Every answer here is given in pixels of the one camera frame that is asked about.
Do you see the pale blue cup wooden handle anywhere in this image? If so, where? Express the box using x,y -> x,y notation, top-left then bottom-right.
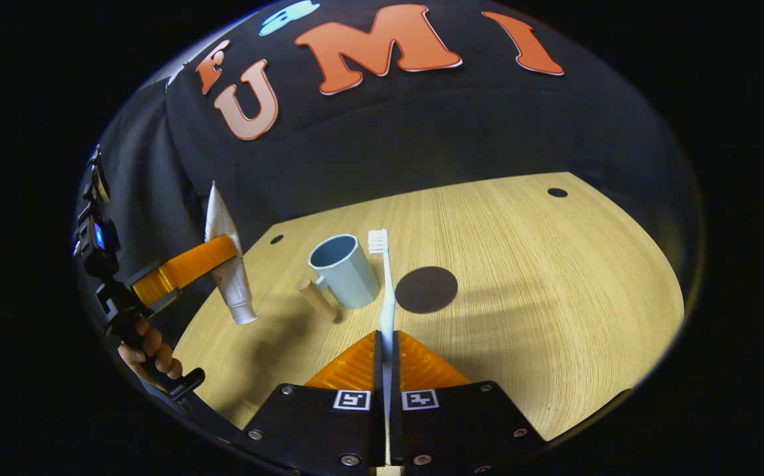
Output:
297,234 -> 381,323

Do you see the white toothpaste tube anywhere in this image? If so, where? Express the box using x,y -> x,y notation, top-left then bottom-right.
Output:
204,180 -> 260,326

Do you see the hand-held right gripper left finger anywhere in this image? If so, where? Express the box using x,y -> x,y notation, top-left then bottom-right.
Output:
243,331 -> 386,473

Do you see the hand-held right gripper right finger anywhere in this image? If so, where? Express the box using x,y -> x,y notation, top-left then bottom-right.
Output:
392,331 -> 549,473

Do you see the white and blue toothbrush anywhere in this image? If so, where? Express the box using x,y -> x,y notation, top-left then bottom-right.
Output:
367,229 -> 399,467

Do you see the round dark brown coaster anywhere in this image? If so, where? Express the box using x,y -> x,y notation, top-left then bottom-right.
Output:
395,266 -> 459,315

